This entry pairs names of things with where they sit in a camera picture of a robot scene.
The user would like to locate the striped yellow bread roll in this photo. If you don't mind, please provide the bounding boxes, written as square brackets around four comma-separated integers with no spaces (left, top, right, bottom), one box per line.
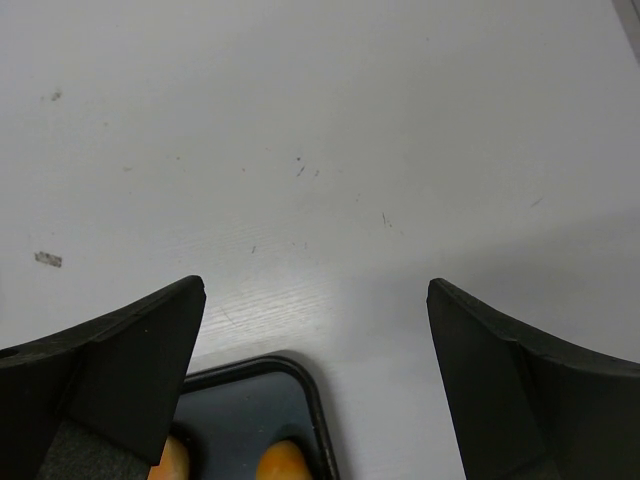
[255,440,313,480]

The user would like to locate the round orange bun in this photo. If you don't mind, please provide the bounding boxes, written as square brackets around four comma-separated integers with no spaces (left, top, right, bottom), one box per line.
[147,436,190,480]

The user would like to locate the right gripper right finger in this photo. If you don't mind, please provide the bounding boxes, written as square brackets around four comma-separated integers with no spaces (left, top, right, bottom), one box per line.
[427,279,639,479]

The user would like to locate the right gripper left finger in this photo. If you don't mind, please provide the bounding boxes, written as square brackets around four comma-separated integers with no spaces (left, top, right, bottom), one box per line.
[1,275,206,479]

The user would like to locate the black baking tray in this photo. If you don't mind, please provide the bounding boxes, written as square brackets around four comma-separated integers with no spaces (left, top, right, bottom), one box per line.
[171,355,341,479]

